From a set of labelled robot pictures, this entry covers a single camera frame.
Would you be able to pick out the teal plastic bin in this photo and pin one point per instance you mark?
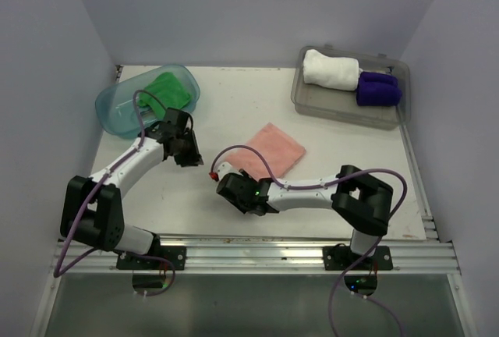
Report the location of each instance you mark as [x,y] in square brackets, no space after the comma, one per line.
[116,106]

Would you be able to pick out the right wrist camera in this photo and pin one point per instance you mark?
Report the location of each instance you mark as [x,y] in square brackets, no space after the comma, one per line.
[233,184]

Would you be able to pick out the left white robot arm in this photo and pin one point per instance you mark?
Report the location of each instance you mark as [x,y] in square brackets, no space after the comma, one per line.
[93,213]

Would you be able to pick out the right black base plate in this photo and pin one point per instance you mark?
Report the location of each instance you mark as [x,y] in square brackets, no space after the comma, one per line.
[339,257]

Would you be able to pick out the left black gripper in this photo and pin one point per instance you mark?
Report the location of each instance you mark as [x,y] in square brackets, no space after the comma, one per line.
[193,158]

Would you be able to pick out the green towel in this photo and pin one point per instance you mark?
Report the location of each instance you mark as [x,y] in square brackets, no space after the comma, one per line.
[170,93]

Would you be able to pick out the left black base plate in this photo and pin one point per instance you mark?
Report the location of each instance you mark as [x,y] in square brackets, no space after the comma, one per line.
[158,257]

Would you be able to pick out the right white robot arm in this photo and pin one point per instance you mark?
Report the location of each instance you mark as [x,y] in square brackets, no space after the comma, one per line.
[361,199]

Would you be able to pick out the pink towel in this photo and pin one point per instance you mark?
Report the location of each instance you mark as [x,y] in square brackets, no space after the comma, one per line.
[280,151]

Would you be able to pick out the rolled white towel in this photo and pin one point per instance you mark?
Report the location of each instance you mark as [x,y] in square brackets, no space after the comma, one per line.
[337,73]

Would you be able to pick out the grey transparent plastic tray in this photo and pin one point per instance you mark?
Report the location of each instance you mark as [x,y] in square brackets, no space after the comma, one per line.
[340,105]

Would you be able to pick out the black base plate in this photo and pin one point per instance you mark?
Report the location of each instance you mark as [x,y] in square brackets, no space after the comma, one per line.
[339,257]
[158,257]

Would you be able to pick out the dark purple towel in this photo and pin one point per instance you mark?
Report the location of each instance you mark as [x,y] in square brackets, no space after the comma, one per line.
[378,95]

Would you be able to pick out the aluminium mounting rail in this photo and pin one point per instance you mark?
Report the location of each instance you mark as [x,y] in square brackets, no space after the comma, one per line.
[244,255]

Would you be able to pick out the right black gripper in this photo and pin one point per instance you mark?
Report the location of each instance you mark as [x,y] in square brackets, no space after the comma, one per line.
[247,175]

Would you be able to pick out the rolled purple towel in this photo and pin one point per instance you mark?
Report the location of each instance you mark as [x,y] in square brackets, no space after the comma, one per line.
[373,77]

